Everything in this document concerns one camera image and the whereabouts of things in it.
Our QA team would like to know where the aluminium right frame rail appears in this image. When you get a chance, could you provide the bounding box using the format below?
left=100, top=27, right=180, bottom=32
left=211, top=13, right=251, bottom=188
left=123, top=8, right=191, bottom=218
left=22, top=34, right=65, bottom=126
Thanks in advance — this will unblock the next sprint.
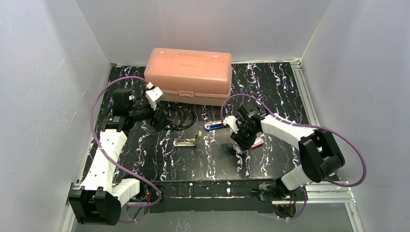
left=290, top=58, right=319, bottom=125

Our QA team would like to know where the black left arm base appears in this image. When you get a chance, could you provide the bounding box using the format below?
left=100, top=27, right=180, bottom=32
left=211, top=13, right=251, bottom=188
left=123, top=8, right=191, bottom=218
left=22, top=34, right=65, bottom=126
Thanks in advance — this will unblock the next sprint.
left=112, top=179, right=162, bottom=205

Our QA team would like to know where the aluminium frame rail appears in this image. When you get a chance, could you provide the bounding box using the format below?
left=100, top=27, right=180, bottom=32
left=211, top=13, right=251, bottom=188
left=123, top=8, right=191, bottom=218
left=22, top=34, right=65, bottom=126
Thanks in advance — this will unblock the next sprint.
left=66, top=182, right=356, bottom=205
left=290, top=58, right=319, bottom=125

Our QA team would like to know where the coiled black usb cable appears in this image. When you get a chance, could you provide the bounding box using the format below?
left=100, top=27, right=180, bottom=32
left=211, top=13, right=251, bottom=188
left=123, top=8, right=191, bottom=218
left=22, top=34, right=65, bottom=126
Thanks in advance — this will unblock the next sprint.
left=158, top=103, right=197, bottom=131

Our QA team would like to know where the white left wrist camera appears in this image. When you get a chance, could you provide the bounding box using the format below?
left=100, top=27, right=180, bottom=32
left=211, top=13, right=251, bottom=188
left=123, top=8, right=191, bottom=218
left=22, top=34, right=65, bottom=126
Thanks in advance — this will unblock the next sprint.
left=145, top=82, right=165, bottom=111

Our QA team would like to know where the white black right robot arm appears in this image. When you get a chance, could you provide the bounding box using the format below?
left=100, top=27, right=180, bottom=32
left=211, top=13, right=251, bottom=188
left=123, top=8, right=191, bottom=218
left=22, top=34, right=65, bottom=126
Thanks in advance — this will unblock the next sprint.
left=223, top=103, right=345, bottom=193

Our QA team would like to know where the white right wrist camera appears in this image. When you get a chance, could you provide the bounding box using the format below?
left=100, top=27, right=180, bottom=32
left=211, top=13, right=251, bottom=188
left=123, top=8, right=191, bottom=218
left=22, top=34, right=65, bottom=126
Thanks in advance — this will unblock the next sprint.
left=222, top=116, right=239, bottom=133

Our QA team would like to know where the red white staple box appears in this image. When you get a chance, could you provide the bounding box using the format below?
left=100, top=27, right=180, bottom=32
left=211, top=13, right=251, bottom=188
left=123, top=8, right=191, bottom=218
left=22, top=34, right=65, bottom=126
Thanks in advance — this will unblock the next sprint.
left=251, top=137, right=264, bottom=150

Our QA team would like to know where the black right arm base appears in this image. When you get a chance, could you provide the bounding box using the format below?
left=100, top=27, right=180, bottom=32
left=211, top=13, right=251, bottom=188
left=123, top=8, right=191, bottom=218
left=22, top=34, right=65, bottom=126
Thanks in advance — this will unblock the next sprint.
left=257, top=183, right=305, bottom=204

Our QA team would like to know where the aluminium front frame rail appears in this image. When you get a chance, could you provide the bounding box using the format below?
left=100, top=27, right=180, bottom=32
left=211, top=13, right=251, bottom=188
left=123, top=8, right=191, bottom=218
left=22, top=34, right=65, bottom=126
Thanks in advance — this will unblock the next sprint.
left=66, top=182, right=356, bottom=205

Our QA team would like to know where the black marble pattern mat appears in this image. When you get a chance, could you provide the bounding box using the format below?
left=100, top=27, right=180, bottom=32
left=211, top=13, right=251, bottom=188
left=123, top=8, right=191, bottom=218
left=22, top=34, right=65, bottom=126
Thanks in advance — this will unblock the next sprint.
left=118, top=62, right=309, bottom=181

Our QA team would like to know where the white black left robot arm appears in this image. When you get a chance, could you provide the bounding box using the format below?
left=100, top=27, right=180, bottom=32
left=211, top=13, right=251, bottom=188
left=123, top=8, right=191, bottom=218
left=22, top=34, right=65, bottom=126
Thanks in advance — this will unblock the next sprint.
left=68, top=87, right=164, bottom=226

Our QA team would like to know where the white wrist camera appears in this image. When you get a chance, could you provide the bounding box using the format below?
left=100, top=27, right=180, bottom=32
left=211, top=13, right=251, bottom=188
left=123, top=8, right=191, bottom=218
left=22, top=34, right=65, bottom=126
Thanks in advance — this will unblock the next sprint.
left=145, top=82, right=165, bottom=111
left=222, top=116, right=239, bottom=133

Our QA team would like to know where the pink translucent plastic storage box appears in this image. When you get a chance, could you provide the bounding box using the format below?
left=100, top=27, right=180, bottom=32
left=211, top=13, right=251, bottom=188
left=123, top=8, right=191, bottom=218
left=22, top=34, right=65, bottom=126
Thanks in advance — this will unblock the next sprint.
left=144, top=48, right=233, bottom=106

